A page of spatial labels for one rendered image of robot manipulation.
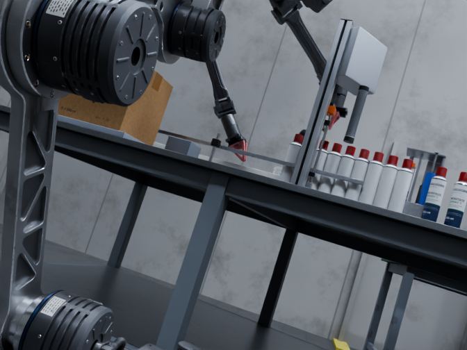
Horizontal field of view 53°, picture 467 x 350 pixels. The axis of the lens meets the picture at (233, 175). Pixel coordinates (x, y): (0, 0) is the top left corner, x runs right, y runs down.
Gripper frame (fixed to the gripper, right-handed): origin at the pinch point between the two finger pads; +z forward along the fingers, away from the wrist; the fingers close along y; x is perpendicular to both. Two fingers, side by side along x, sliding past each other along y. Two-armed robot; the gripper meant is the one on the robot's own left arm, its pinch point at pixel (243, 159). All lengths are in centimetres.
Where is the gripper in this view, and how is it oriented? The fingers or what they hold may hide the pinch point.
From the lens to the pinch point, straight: 190.5
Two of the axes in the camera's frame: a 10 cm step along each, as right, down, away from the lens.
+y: 2.9, 1.8, 9.4
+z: 3.4, 9.0, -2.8
